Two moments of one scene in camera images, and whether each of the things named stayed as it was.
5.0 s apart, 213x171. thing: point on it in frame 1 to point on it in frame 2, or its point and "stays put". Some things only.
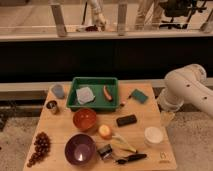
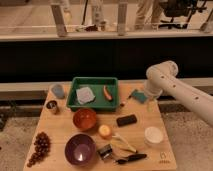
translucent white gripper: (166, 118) to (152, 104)
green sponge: (139, 96) stays put
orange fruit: (105, 131) stays put
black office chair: (180, 12) stays put
